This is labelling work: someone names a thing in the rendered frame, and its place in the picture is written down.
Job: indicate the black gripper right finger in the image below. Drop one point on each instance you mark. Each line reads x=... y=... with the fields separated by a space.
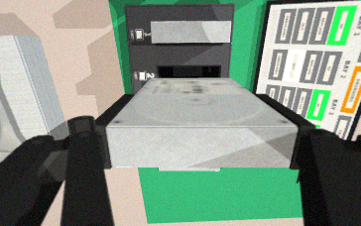
x=330 y=183

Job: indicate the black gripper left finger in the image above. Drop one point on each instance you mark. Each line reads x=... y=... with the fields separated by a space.
x=78 y=160

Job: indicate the green mat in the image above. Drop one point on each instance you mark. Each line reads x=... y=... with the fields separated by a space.
x=231 y=193

